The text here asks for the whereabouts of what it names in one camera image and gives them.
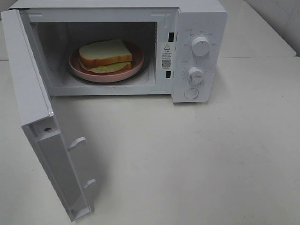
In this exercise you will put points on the round white door button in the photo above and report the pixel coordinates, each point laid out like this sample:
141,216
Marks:
191,93

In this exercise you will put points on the toast sandwich with lettuce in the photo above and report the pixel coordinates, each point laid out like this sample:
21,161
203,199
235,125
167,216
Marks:
105,57

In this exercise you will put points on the pink round plate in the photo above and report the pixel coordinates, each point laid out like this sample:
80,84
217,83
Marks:
138,58

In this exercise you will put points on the glass microwave turntable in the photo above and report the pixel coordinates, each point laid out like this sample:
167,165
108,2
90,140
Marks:
145,66

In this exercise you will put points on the white warning label sticker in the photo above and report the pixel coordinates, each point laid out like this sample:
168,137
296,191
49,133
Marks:
166,55

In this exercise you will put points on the white microwave oven body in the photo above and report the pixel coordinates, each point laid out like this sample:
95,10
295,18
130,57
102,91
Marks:
62,26

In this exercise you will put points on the upper white power knob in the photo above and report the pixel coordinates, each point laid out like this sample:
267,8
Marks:
200,45

